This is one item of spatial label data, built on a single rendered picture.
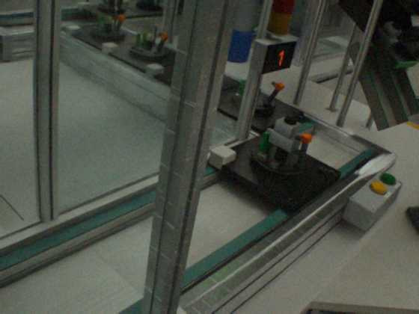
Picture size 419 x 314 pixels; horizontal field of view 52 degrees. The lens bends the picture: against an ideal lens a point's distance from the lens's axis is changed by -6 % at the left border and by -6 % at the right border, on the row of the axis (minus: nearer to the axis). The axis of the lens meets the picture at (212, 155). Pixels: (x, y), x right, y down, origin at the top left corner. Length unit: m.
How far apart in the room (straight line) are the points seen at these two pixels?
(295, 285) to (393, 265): 0.28
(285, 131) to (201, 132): 0.66
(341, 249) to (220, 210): 0.30
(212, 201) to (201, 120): 0.64
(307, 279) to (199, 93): 0.67
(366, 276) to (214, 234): 0.36
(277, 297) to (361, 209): 0.31
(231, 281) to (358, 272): 0.37
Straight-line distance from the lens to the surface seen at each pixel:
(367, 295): 1.00
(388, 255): 1.13
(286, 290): 0.93
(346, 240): 1.11
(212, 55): 0.35
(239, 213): 0.99
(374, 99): 1.42
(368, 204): 1.08
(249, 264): 0.81
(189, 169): 0.39
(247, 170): 1.04
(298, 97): 1.52
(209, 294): 0.74
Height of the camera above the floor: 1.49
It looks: 29 degrees down
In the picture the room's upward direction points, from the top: 12 degrees clockwise
